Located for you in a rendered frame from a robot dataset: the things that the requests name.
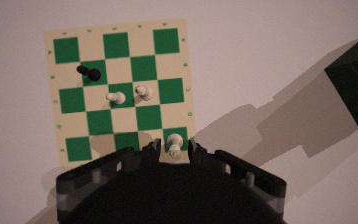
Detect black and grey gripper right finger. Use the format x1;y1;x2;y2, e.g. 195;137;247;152
188;139;287;219

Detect white pawn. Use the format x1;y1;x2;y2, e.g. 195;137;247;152
106;92;126;104

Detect green and cream chessboard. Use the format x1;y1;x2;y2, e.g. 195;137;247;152
43;18;197;171

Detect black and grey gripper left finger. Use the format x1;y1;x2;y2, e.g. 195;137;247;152
56;138;161;223

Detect black pawn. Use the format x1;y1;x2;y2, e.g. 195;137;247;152
77;66;101;81

